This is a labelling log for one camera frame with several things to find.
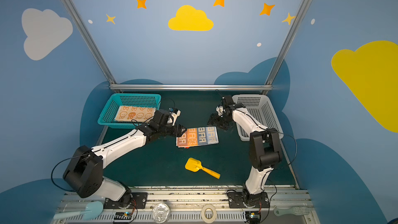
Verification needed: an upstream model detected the orange patterned towel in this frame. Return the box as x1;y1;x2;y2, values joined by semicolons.
115;106;156;123

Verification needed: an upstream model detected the grey plastic basket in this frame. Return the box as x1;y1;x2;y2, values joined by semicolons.
232;94;284;139

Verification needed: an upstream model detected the teal plastic basket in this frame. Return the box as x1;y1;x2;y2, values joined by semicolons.
97;93;161;129

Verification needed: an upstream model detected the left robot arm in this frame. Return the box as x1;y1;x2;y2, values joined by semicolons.
63;121;187;204

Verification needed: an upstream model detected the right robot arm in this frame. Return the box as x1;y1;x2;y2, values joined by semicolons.
208;95;283;196

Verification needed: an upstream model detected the yellow toy shovel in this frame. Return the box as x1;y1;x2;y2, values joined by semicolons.
185;158;220;179

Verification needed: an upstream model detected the clear round lid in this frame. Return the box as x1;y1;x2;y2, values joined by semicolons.
152;203;171;224

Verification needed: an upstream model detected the white tape roll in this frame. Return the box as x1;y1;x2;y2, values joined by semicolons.
201;204;217;224

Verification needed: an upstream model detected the left circuit board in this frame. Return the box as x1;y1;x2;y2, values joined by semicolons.
113;212;133;224

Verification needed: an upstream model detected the circuit board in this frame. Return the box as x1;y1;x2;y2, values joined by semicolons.
113;212;133;224
245;212;261;224

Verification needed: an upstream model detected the right circuit board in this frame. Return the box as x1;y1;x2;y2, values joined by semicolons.
245;212;261;224

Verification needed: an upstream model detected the grey-green brush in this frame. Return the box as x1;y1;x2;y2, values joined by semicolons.
273;206;310;217

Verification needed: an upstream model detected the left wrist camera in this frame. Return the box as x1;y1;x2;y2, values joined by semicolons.
152;107;181;126

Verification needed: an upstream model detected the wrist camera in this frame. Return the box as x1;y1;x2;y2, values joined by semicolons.
216;106;225;116
152;107;181;126

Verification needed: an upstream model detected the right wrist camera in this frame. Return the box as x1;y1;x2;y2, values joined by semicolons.
216;106;225;116

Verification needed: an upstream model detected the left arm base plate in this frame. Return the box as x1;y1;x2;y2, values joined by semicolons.
104;192;148;209

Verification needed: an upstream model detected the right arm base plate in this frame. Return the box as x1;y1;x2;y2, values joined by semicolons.
226;190;270;208

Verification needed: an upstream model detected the aluminium front rail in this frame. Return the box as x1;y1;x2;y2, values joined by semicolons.
52;185;320;224

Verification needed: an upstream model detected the aluminium frame right post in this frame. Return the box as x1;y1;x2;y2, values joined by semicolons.
261;0;313;95

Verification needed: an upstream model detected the aluminium frame post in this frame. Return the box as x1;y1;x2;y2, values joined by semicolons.
261;0;313;95
61;0;117;85

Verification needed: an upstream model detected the aluminium frame left post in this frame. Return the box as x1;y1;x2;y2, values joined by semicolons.
61;0;117;85

